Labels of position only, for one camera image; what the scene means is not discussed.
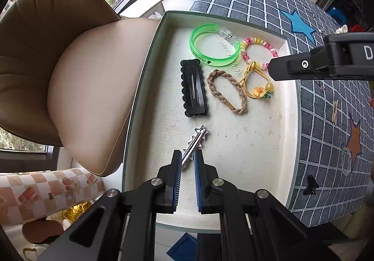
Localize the grey checked star tablecloth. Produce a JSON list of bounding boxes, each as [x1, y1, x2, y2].
[[190, 0, 374, 228]]

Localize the white tray dark rim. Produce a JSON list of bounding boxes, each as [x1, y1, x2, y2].
[[122, 10, 301, 234]]

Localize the brown wooden stool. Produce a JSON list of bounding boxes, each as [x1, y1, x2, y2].
[[22, 217, 65, 244]]

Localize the beige padded chair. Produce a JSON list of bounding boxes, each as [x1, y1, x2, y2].
[[0, 0, 160, 177]]

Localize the pink yellow beaded bracelet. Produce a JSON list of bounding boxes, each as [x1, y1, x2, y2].
[[240, 37, 279, 70]]

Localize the silver star hair clip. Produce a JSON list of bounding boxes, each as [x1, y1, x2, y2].
[[181, 125, 210, 171]]

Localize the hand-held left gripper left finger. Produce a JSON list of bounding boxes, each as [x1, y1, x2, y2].
[[35, 149, 183, 261]]

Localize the checked printed cushion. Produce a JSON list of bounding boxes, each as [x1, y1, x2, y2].
[[0, 168, 106, 228]]

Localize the blue plastic stool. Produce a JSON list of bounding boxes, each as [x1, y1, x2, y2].
[[327, 7, 347, 25]]

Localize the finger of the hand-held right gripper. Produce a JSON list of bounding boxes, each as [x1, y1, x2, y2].
[[268, 45, 329, 81]]

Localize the yellow flower hair tie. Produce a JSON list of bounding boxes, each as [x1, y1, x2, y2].
[[240, 61, 277, 101]]

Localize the blue box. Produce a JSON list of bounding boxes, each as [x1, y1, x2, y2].
[[166, 233, 199, 261]]

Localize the green translucent bangle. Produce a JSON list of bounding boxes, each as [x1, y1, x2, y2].
[[189, 23, 241, 67]]

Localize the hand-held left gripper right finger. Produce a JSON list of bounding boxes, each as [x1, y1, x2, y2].
[[194, 148, 339, 261]]

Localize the gold foil ribbon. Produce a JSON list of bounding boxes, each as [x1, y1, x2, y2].
[[63, 202, 92, 221]]

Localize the black scalloped hair clip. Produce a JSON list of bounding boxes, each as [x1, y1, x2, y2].
[[180, 59, 209, 117]]

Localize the brown braided hair tie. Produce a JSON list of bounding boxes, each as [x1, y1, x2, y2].
[[207, 72, 249, 115]]

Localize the white flat box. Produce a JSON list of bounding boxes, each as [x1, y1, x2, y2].
[[120, 0, 167, 19]]

